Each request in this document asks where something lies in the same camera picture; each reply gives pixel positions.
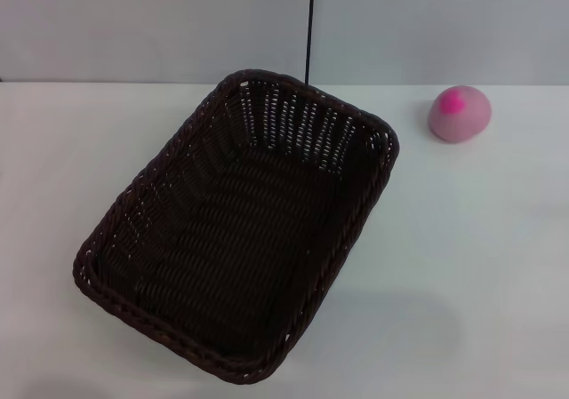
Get dark brown woven basket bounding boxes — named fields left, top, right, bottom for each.
left=71, top=69, right=400, bottom=384

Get pink peach toy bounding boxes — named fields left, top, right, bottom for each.
left=427, top=84, right=493, bottom=143

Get black vertical wall cable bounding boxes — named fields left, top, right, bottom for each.
left=304, top=0, right=315, bottom=84

